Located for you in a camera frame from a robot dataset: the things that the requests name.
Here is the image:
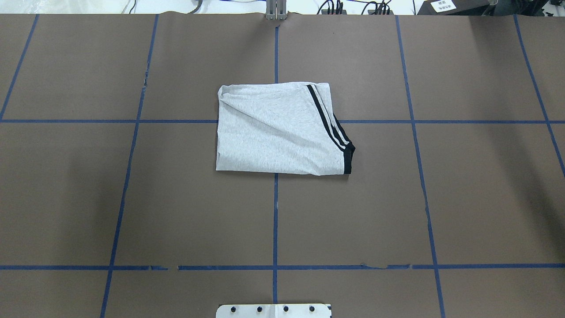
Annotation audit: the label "grey cartoon print t-shirt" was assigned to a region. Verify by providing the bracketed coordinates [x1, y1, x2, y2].
[216, 81, 355, 176]

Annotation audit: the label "black box with label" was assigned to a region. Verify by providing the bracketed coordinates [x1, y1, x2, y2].
[416, 0, 495, 16]

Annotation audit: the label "grey metal camera post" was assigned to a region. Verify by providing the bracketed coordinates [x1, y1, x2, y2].
[266, 0, 288, 20]

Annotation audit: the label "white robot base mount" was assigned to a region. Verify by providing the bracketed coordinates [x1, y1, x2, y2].
[215, 303, 332, 318]

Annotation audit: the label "black plugs and cables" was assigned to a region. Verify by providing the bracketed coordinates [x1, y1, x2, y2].
[318, 0, 394, 15]

